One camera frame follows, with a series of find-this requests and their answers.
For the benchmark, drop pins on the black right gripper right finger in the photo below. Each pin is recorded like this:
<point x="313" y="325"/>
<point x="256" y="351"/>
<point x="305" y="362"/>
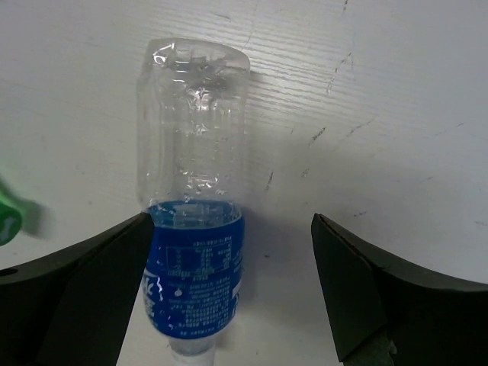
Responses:
<point x="384" y="310"/>

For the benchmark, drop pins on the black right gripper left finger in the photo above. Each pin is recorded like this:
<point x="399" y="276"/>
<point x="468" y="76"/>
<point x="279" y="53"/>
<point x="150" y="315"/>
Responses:
<point x="73" y="306"/>

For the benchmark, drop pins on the green plastic bottle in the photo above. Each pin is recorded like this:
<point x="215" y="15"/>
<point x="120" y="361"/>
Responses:
<point x="12" y="216"/>

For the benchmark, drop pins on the clear bottle blue label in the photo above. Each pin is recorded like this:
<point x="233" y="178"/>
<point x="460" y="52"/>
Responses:
<point x="191" y="101"/>

